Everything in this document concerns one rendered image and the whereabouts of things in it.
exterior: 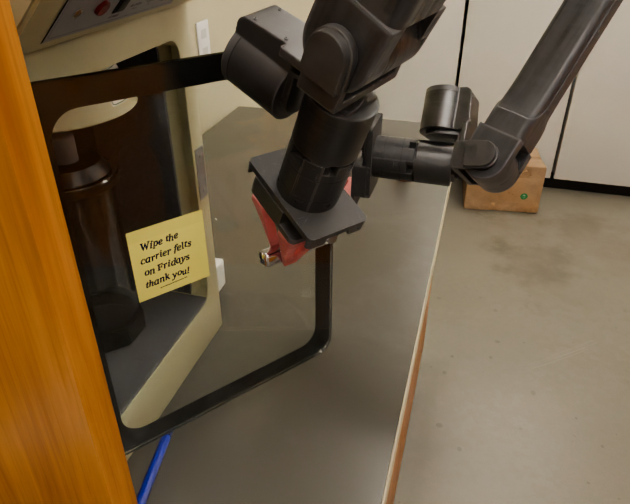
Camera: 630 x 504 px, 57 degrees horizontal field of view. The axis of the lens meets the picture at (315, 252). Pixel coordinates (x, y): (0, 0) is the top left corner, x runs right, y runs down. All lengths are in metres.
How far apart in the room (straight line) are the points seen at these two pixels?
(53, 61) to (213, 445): 0.46
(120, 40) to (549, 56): 0.49
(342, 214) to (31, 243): 0.25
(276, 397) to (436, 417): 1.34
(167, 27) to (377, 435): 0.53
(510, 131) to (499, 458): 1.42
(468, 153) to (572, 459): 1.49
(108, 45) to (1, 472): 0.39
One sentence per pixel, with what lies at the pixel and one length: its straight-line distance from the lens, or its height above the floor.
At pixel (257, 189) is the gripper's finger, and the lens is 0.52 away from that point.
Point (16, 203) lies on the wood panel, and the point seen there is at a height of 1.35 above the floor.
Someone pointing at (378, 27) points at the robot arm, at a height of 1.44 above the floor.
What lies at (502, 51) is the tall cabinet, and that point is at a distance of 3.51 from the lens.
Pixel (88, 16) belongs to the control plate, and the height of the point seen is 1.43.
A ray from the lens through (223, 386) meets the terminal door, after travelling 0.70.
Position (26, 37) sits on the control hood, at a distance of 0.45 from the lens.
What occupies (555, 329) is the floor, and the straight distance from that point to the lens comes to 2.58.
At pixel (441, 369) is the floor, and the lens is 2.26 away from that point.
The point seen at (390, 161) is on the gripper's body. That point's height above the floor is 1.21.
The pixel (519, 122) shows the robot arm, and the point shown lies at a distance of 0.75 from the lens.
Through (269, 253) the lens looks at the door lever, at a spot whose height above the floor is 1.21.
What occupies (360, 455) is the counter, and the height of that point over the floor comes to 0.94.
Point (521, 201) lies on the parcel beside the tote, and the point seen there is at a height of 0.07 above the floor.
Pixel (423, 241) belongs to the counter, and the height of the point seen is 0.94.
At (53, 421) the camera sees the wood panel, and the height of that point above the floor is 1.16.
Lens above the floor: 1.50
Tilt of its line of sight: 31 degrees down
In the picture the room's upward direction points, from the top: straight up
